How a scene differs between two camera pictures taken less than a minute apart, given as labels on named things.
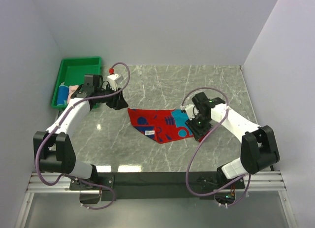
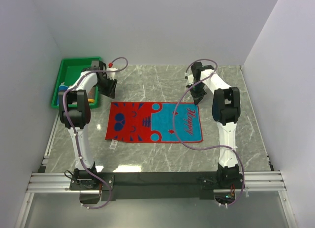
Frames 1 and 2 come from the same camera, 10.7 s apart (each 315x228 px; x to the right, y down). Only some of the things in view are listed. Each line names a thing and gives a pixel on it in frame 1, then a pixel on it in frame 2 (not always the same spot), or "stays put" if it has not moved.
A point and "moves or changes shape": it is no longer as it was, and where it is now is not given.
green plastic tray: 71,72 stays put
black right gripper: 198,132 -> 198,97
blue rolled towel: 62,96 stays put
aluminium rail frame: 274,181 stays put
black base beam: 158,186 stays put
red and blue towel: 162,125 moves or changes shape
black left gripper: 118,101 -> 110,91
